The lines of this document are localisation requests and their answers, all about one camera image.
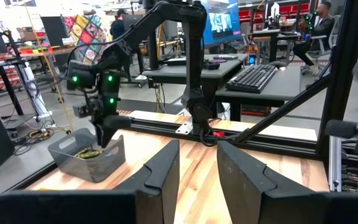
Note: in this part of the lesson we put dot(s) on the brown cardboard box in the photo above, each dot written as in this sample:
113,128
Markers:
26,33

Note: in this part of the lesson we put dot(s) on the black headphones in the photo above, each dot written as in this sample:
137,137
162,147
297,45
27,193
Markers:
210,65

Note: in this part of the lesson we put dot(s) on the white stand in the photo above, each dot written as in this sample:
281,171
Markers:
34,90

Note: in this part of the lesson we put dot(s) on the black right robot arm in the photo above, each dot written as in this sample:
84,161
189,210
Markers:
194,62

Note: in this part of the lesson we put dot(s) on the red storage bins shelf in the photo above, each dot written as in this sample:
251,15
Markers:
303,7

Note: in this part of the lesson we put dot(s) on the colourful patchwork quilt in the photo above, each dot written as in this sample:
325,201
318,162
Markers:
85,34

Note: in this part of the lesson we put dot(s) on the grey remote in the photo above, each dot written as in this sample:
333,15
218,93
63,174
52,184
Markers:
225,57

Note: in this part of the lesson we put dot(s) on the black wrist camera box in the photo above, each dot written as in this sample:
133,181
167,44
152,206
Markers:
81,111

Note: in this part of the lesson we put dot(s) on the grey mounting bracket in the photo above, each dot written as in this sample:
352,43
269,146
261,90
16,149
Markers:
185,128

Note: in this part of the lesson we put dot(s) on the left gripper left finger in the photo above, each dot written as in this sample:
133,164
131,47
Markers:
89,208

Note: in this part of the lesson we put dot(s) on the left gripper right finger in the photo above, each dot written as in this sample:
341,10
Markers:
275,208

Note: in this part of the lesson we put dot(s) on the black desk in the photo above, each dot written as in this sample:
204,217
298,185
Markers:
272,32

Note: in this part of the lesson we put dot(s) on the silver aluminium post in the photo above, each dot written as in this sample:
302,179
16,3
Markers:
335,161

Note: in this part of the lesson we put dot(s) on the backlit black keyboard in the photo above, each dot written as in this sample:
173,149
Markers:
250,79

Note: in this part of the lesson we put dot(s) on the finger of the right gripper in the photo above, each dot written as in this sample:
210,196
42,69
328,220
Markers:
113,130
101,133

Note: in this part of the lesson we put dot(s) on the grey plastic bin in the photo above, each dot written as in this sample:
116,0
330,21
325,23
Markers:
82,169

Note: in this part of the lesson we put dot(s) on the yellow stick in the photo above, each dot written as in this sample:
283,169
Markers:
50,70

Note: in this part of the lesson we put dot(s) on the black screen device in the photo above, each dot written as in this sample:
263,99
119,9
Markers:
176,61

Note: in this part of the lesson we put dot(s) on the large blue display screen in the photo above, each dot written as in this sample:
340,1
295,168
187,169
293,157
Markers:
222,21

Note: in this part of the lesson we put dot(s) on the black stand pole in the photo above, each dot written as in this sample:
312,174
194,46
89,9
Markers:
153,53

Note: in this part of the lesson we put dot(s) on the grey desk top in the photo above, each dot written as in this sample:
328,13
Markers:
197,73
284,84

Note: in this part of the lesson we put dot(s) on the green crayon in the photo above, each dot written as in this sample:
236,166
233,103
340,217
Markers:
93,155
87,152

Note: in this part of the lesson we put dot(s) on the white office chair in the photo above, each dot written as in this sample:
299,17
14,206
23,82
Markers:
335,34

